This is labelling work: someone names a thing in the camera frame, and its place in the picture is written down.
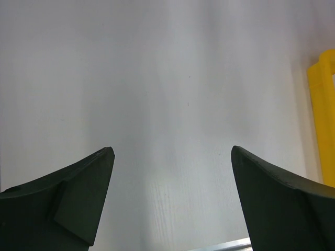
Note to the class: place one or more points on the yellow plastic tray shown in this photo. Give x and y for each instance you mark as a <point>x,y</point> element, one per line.
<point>321,87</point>

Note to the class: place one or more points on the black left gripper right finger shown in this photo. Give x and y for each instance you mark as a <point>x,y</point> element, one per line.
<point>282,210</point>

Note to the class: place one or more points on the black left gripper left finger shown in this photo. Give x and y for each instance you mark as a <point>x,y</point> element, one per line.
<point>59,211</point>

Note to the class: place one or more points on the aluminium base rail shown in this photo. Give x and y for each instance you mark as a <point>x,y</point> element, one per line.
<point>237,245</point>

